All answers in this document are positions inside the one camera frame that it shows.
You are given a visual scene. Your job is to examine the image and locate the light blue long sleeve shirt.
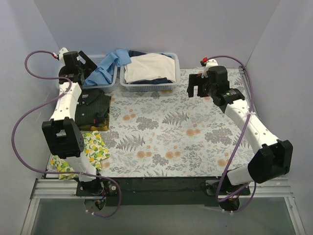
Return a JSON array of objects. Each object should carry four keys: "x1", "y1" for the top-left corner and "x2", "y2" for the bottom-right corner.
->
[{"x1": 85, "y1": 49, "x2": 131, "y2": 86}]

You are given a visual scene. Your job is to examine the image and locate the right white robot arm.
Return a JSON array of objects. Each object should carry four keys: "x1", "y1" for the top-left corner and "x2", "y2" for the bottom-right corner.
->
[{"x1": 187, "y1": 66, "x2": 293, "y2": 195}]

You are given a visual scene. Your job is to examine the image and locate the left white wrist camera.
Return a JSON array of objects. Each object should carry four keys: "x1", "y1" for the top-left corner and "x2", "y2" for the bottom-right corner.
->
[{"x1": 52, "y1": 47, "x2": 68, "y2": 63}]

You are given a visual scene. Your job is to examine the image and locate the white plastic basket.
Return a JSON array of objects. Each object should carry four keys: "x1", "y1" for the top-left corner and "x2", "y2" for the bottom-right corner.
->
[
  {"x1": 82, "y1": 55, "x2": 118, "y2": 93},
  {"x1": 119, "y1": 51, "x2": 180, "y2": 92}
]

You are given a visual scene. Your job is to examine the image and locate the floral table mat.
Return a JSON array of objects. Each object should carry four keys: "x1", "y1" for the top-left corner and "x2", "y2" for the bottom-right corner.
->
[{"x1": 99, "y1": 69, "x2": 254, "y2": 178}]

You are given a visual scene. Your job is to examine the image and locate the left white plastic basket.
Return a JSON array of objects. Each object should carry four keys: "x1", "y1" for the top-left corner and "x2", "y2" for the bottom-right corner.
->
[{"x1": 82, "y1": 55, "x2": 118, "y2": 93}]

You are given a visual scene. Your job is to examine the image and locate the right white plastic basket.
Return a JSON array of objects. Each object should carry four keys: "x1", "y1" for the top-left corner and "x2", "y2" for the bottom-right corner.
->
[{"x1": 119, "y1": 51, "x2": 180, "y2": 92}]

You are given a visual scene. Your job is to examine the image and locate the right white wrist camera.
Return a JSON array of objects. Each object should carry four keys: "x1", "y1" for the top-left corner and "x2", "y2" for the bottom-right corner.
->
[{"x1": 200, "y1": 57, "x2": 219, "y2": 76}]

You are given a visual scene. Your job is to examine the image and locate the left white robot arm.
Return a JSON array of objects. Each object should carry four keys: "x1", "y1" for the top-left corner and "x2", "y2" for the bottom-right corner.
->
[{"x1": 42, "y1": 47, "x2": 104, "y2": 196}]

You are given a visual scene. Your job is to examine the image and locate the lemon print folded shirt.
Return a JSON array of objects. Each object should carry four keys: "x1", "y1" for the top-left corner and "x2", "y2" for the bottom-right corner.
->
[{"x1": 48, "y1": 131, "x2": 110, "y2": 172}]

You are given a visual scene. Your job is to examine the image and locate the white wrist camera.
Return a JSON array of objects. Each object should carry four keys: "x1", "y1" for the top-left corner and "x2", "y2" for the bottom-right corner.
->
[
  {"x1": 52, "y1": 47, "x2": 68, "y2": 63},
  {"x1": 200, "y1": 57, "x2": 219, "y2": 76}
]

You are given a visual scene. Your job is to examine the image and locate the navy folded garment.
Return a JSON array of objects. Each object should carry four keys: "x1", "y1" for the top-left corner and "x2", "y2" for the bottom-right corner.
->
[{"x1": 128, "y1": 50, "x2": 173, "y2": 85}]

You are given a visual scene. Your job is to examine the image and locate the dark striped folded shirt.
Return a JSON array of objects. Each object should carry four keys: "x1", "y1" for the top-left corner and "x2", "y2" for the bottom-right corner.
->
[{"x1": 75, "y1": 89, "x2": 112, "y2": 121}]

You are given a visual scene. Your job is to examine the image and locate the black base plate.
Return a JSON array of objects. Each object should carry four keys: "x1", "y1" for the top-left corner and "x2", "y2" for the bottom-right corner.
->
[{"x1": 75, "y1": 176, "x2": 251, "y2": 207}]

